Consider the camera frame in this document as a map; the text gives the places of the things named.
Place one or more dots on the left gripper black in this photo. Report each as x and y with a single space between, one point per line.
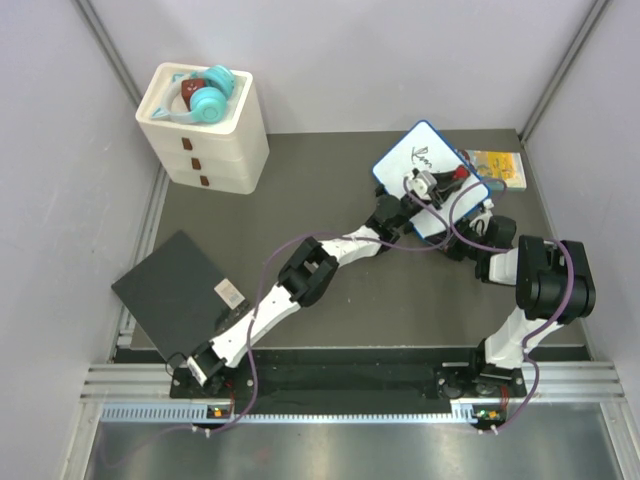
443 186

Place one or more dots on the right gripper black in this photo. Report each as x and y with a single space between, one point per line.
451 247

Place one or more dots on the red whiteboard eraser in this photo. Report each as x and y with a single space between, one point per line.
460 173

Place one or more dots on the blue framed whiteboard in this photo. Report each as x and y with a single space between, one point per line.
424 148

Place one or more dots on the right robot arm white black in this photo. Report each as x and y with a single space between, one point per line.
553 286

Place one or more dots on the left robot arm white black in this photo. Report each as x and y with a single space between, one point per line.
306 275

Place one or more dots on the yellow blue book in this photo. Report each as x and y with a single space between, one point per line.
501 168

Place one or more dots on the white stacked drawer unit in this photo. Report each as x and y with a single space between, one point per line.
227 156

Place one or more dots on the teal cat ear headphones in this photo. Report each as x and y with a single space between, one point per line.
207 103

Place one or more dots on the dark red cube toy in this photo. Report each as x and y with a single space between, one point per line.
189 87

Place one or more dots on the black flat board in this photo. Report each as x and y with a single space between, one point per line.
180 298

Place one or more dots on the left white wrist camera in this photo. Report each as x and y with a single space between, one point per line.
421 183

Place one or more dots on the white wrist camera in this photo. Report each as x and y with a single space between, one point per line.
421 183
485 212

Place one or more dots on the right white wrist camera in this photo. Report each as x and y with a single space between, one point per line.
485 212

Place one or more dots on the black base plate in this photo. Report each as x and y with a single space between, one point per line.
429 372

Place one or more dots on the grey slotted cable duct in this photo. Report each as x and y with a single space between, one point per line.
205 414

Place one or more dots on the aluminium frame rail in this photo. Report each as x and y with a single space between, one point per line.
126 382

